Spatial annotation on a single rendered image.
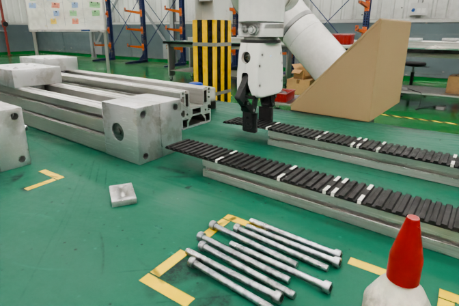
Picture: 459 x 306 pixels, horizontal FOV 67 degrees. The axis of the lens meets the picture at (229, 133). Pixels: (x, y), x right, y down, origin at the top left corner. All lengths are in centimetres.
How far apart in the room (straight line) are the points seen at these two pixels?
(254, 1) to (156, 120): 26
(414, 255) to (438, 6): 791
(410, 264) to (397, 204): 21
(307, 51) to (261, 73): 42
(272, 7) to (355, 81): 35
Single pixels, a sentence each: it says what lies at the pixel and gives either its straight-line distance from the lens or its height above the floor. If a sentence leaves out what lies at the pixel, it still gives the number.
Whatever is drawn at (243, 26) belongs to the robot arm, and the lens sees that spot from 65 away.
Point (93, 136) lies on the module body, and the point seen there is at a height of 80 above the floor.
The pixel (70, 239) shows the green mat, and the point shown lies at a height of 78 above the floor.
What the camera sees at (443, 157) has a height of 81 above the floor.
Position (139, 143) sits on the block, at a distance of 57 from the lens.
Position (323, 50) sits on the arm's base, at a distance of 102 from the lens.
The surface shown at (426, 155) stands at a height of 81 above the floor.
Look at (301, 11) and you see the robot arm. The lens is 108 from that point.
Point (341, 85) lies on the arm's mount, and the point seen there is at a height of 86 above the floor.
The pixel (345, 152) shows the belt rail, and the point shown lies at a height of 79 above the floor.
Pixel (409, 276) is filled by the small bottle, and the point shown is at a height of 87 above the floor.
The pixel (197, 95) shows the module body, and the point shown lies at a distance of 81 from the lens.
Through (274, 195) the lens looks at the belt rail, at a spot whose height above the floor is 79.
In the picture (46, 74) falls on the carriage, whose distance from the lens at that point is 94.
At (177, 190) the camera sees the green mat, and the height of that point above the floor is 78.
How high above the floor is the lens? 99
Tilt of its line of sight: 17 degrees down
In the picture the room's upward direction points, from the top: straight up
